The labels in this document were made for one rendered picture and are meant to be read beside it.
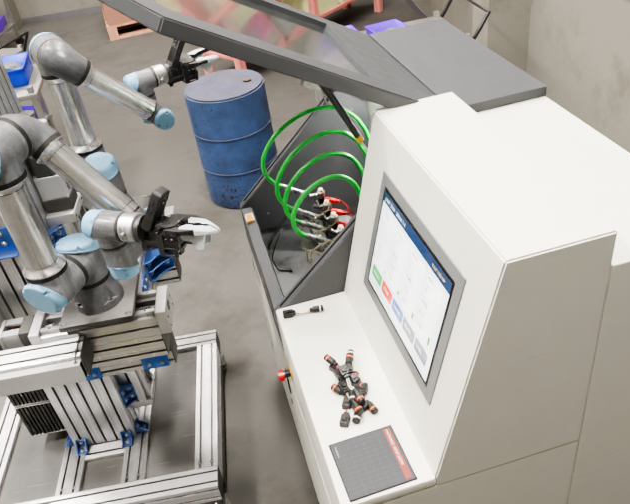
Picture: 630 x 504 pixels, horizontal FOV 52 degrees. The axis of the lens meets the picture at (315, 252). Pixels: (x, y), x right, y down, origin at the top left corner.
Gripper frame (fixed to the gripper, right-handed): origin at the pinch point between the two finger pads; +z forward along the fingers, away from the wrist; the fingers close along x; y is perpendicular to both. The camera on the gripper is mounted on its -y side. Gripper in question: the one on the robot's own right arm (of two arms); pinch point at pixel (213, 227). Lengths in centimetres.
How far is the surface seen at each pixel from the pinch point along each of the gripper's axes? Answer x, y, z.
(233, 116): -225, 50, -108
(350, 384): -4, 44, 30
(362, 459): 15, 50, 38
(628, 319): -2, 14, 90
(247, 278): -164, 125, -82
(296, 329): -23, 45, 8
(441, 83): -71, -14, 41
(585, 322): 3, 12, 81
